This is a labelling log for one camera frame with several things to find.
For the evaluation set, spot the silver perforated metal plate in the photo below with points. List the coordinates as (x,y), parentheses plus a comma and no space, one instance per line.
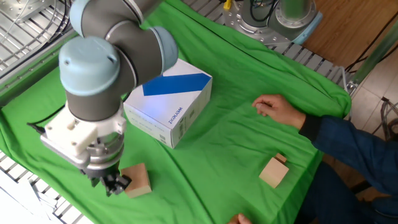
(25,9)

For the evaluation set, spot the person's left hand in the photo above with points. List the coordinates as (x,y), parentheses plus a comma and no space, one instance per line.
(240,219)

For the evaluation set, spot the grey table side rail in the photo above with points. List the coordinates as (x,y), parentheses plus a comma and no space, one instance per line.
(31,74)

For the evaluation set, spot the white blue cardboard box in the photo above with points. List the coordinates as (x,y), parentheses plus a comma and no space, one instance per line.
(174,105)

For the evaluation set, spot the green cloth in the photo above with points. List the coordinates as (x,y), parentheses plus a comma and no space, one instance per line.
(217,140)

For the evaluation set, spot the pale wooden cube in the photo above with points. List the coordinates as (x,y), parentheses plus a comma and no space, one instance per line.
(273,174)

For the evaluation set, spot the right forearm in blue sleeve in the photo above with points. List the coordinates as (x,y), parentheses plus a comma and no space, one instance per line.
(351,149)

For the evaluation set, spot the small wooden block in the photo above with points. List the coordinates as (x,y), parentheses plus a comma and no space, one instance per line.
(280,157)

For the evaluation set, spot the yellow clip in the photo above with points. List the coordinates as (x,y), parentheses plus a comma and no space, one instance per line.
(227,4)

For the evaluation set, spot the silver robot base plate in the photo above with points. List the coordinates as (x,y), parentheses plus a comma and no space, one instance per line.
(248,31)

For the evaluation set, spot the brown wooden cube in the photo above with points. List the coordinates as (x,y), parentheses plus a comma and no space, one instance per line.
(136,180)

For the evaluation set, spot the white paper sheets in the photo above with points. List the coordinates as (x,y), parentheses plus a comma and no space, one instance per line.
(15,205)

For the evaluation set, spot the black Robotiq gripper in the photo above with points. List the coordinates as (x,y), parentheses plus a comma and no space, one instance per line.
(102,175)

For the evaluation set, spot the person's right hand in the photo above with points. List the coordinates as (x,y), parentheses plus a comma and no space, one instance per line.
(280,110)

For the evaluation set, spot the person's torso and legs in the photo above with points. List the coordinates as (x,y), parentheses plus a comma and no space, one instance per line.
(329,199)

